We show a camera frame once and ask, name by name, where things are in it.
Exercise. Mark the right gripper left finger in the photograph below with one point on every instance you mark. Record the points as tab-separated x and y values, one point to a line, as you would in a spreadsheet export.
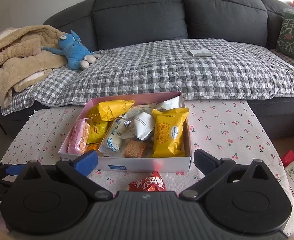
76	172

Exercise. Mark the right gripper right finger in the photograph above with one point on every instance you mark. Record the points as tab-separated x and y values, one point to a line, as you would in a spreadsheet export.
216	171

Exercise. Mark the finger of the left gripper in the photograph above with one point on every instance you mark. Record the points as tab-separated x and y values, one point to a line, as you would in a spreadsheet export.
14	170

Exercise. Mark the pink wafer snack pack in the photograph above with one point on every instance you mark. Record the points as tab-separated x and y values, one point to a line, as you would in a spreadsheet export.
79	137

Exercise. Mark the small orange snack pack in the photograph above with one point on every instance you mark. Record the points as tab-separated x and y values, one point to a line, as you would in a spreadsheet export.
92	147

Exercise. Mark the clear blue cream sandwich pack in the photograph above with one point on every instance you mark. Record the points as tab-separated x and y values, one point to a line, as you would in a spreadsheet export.
112	141

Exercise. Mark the small yellow snack pack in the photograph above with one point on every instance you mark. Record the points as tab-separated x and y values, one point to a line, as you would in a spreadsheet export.
97	131

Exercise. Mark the large yellow snack pack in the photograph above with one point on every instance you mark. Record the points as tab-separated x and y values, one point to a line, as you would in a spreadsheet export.
168	134

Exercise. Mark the brown wafer biscuit pack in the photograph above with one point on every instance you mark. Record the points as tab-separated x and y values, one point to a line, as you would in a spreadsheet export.
135	149

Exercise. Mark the red snack packet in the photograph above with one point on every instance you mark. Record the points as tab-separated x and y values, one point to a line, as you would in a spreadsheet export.
152	183

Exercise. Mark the yellow crinkled snack bag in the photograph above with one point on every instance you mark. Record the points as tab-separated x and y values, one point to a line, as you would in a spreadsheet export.
109	110

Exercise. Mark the white text snack packet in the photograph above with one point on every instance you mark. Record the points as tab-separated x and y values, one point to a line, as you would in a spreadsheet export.
176	102

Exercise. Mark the white triangular snack packet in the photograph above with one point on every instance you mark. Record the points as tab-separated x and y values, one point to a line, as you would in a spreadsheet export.
144	124

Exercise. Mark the cherry print tablecloth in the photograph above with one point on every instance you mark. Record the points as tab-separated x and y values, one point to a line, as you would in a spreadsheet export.
222	128

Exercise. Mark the red object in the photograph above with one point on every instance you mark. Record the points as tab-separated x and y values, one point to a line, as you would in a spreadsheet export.
288	158

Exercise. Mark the pink cardboard box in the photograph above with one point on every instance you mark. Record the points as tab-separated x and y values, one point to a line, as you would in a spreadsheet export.
116	161

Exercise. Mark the grey checked quilt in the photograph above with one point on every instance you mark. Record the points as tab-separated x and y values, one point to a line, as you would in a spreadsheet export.
237	71

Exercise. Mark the beige fleece jacket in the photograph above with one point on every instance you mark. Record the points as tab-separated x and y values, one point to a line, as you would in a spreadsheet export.
23	62

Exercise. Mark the blue plush toy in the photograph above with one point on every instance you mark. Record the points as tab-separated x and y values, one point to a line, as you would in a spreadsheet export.
78	56

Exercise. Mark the white packet on quilt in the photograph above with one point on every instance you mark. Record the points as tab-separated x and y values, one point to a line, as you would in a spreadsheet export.
201	53

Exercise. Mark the green leaf pattern cushion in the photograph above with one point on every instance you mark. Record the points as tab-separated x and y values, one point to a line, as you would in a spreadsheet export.
286	36

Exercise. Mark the dark grey sofa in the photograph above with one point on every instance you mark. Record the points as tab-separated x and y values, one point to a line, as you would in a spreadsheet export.
107	24

